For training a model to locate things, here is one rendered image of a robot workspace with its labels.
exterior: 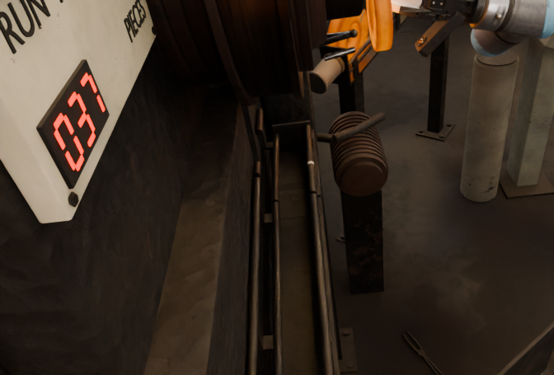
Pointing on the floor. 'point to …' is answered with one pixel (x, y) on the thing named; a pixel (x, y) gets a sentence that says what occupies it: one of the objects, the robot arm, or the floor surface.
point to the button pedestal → (532, 124)
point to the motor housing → (361, 200)
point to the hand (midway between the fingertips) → (379, 2)
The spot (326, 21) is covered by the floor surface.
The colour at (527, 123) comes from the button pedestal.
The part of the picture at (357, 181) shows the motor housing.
